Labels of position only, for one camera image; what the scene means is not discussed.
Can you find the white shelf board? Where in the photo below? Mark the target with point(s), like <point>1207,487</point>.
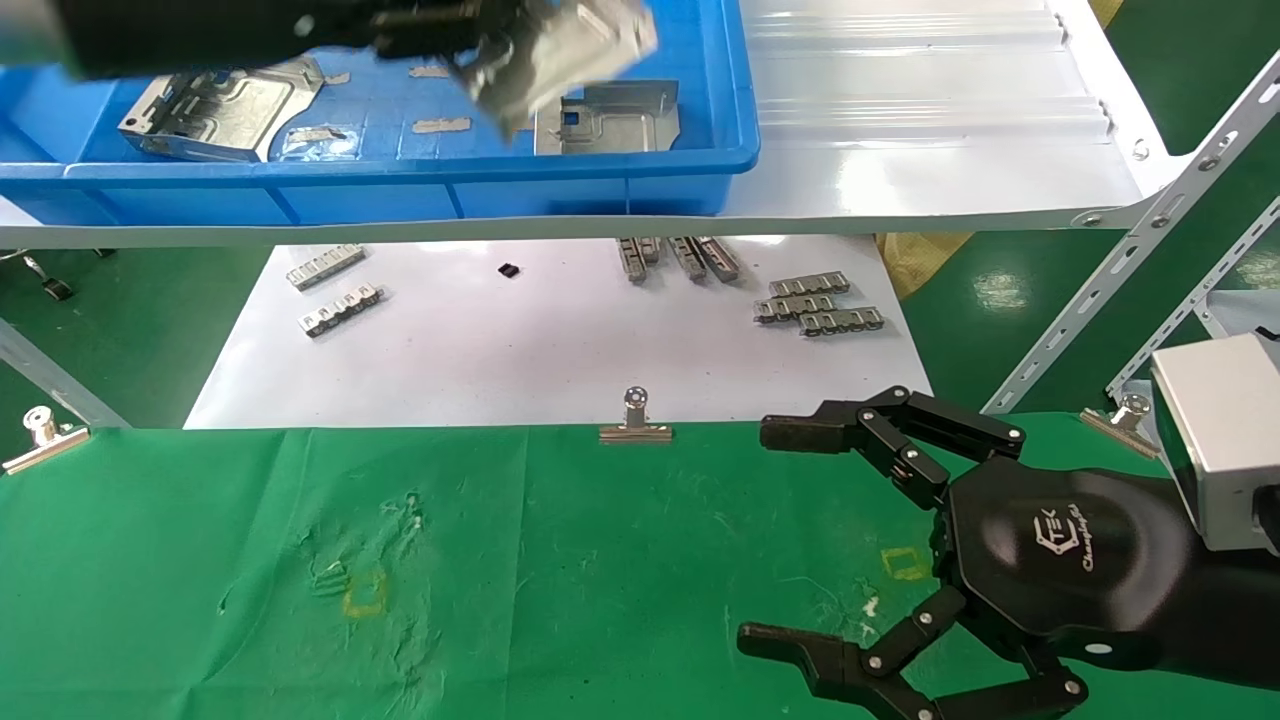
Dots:
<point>900,150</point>

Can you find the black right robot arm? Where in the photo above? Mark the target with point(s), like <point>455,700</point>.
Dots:
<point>1235,620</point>

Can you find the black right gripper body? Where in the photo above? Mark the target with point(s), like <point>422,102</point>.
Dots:
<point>1060,545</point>

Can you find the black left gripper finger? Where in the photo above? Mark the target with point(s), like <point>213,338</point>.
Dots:
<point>430,42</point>
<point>450,10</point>

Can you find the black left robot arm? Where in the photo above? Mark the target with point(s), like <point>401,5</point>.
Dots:
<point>170,35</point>

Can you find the flat sheet metal bracket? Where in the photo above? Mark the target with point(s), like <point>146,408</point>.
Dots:
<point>620,125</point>

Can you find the small grey metal strip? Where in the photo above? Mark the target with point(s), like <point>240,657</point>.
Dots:
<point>688,258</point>
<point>720,260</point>
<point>635,258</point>

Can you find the silver binder clip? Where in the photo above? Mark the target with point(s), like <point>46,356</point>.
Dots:
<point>45,445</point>
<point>636,432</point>
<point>1125,425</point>

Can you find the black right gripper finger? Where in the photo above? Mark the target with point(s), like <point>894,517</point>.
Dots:
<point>880,425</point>
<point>850,670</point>

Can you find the grey metal frame bar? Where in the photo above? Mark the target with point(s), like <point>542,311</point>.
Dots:
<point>60,380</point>

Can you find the crumpled clear plastic film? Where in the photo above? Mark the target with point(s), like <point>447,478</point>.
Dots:
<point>320,143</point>

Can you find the bent sheet metal bracket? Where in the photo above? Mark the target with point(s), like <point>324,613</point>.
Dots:
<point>560,55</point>

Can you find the small slotted metal strip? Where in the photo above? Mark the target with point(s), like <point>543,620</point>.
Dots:
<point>790,308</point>
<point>326,266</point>
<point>342,309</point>
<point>842,321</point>
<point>810,284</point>

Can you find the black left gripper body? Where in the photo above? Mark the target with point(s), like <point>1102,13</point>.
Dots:
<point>335,22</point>

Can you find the blue plastic bin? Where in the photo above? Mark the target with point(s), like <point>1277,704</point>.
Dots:
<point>400,195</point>

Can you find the metal bracket with slotted wall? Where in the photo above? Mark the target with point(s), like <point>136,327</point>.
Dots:
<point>235,110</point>

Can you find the white perforated angle bar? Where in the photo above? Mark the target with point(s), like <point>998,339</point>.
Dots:
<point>1200,295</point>
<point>1130,245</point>

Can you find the green table cloth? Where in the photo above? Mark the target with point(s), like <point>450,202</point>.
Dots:
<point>500,580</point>

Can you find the yellow woven bag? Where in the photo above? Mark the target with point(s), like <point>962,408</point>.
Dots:
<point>915,262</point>

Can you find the black caster wheel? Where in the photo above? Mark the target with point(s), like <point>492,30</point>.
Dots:
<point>55,288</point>

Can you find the white frame piece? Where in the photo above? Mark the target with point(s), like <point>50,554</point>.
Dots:
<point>1245,312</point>

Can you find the white paper sheet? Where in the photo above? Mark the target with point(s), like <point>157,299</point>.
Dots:
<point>550,340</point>

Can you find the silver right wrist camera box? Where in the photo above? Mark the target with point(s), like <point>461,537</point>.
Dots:
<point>1220,440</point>

